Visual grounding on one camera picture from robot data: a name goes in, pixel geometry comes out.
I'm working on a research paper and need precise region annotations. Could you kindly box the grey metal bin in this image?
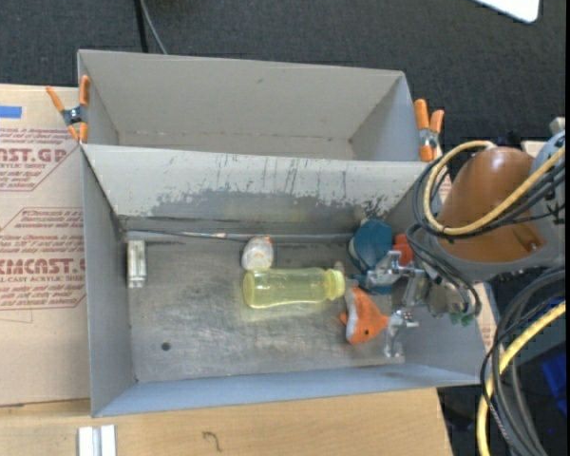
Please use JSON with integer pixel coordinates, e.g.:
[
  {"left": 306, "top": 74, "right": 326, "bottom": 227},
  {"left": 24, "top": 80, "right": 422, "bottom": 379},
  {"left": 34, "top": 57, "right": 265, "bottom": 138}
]
[{"left": 77, "top": 48, "right": 487, "bottom": 419}]

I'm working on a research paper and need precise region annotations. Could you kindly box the blue spray bottle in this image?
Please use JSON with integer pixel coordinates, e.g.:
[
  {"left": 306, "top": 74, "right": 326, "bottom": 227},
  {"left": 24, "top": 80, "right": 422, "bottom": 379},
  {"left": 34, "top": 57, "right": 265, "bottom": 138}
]
[{"left": 348, "top": 218, "right": 396, "bottom": 295}]

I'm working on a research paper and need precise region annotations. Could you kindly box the yellow clear plastic bottle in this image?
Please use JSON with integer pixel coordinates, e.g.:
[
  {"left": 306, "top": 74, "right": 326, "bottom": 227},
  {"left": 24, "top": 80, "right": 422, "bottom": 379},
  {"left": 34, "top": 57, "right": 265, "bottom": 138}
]
[{"left": 242, "top": 266, "right": 348, "bottom": 311}]

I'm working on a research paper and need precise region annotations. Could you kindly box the orange toy fish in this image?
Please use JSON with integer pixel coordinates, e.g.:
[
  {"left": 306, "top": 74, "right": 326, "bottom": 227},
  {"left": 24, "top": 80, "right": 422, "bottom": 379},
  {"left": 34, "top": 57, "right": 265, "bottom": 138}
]
[{"left": 338, "top": 286, "right": 391, "bottom": 346}]

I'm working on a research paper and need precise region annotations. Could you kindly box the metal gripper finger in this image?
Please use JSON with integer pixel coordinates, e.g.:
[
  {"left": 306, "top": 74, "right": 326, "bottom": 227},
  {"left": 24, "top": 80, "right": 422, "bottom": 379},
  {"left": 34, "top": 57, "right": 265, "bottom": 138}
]
[
  {"left": 364, "top": 249, "right": 417, "bottom": 291},
  {"left": 383, "top": 308, "right": 421, "bottom": 358}
]

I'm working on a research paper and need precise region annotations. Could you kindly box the clear glass block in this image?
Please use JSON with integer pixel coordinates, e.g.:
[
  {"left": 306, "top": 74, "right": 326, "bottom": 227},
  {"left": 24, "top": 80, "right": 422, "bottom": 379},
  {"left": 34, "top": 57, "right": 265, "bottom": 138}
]
[{"left": 126, "top": 239, "right": 148, "bottom": 290}]

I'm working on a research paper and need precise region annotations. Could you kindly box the small white clear bottle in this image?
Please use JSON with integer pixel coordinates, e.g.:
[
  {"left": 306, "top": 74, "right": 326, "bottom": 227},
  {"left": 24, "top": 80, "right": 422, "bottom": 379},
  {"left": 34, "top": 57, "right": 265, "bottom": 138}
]
[{"left": 240, "top": 236, "right": 276, "bottom": 272}]

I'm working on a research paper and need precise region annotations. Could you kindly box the brown cardboard board red print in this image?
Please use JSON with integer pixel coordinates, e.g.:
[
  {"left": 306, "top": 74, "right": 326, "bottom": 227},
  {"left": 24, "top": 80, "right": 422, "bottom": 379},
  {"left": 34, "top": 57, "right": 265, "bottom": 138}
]
[{"left": 0, "top": 82, "right": 93, "bottom": 410}]

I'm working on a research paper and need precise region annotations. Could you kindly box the red-orange small object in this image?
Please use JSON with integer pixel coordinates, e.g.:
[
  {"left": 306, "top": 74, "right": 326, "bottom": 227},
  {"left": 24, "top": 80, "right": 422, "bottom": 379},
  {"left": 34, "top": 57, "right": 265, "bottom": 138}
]
[{"left": 391, "top": 233, "right": 415, "bottom": 266}]

